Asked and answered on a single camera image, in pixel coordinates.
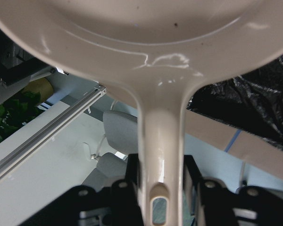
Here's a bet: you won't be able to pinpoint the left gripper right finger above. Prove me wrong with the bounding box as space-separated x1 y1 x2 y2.
183 155 283 226

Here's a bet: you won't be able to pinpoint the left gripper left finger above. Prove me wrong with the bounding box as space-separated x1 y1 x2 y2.
21 154 143 226

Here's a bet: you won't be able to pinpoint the beige plastic dustpan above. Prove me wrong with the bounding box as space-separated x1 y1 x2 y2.
0 0 283 226

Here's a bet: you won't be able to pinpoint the black bag lined bin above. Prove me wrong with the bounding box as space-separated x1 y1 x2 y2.
187 56 283 151

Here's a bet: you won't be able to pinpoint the green plant leaves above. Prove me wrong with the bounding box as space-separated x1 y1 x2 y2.
0 91 44 143

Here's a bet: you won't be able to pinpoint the aluminium frame rail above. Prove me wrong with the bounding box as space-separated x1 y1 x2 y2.
0 84 106 180

